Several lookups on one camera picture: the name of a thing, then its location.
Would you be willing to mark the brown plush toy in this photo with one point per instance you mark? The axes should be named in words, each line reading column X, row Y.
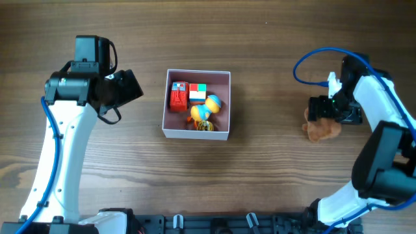
column 322, row 129

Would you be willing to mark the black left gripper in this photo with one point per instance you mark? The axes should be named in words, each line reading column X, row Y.
column 131, row 90

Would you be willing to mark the multicolour puzzle cube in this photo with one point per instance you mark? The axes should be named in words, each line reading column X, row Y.
column 197, row 93

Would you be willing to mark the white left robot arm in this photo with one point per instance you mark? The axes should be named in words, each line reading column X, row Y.
column 73, row 103

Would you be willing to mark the red toy fire truck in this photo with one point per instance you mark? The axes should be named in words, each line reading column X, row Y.
column 179, row 95

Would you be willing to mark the orange duck toy blue hat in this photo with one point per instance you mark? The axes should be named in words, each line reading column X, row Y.
column 211, row 106

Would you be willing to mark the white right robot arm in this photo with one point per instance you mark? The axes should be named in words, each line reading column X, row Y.
column 383, row 175

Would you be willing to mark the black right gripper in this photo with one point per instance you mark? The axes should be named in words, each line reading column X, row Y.
column 316, row 108

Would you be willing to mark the white pink-lined open box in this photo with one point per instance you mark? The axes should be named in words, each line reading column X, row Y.
column 175, row 125

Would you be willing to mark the yellow round wheel toy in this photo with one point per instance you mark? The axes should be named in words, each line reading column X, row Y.
column 204, row 125

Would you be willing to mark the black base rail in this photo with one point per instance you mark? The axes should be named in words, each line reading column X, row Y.
column 280, row 223

